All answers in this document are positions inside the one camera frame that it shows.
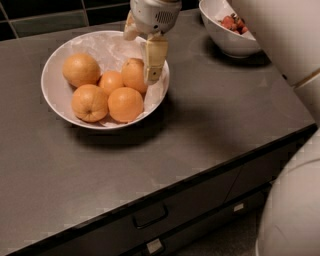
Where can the upper left drawer front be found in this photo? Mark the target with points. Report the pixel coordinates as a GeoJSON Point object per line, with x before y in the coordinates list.
{"type": "Point", "coordinates": [132, 224]}

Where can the small orange in middle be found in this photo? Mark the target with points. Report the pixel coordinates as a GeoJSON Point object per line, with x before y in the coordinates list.
{"type": "Point", "coordinates": [110, 81]}

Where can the white bowl with oranges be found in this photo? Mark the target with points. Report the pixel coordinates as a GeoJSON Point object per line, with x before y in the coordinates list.
{"type": "Point", "coordinates": [55, 88]}

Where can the drawer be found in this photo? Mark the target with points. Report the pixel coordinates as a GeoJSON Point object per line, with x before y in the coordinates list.
{"type": "Point", "coordinates": [132, 224]}
{"type": "Point", "coordinates": [265, 167]}
{"type": "Point", "coordinates": [200, 226]}

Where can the red strawberries pile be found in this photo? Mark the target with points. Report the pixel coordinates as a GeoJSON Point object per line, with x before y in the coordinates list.
{"type": "Point", "coordinates": [234, 23]}

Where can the lower drawer front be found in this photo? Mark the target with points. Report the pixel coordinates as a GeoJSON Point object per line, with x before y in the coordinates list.
{"type": "Point", "coordinates": [200, 226]}

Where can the white drawer label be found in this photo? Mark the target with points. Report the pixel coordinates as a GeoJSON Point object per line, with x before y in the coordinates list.
{"type": "Point", "coordinates": [154, 246]}
{"type": "Point", "coordinates": [238, 207]}

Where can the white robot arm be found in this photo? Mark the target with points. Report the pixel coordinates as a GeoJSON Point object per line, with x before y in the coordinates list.
{"type": "Point", "coordinates": [285, 31]}

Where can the upper right drawer front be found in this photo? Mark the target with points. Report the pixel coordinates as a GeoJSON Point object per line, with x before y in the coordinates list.
{"type": "Point", "coordinates": [265, 167]}

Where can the white bowl with strawberries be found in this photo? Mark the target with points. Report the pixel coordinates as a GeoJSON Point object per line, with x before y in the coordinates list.
{"type": "Point", "coordinates": [230, 43]}

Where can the white drawer label middle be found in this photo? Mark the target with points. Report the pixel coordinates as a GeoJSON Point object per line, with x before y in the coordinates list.
{"type": "Point", "coordinates": [238, 207]}

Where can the black recessed drawer handle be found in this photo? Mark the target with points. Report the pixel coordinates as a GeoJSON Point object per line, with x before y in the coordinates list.
{"type": "Point", "coordinates": [149, 216]}

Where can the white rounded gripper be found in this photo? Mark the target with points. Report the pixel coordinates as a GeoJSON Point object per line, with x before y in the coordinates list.
{"type": "Point", "coordinates": [152, 15]}

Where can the white drawer label left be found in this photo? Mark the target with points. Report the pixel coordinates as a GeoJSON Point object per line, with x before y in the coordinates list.
{"type": "Point", "coordinates": [154, 246]}

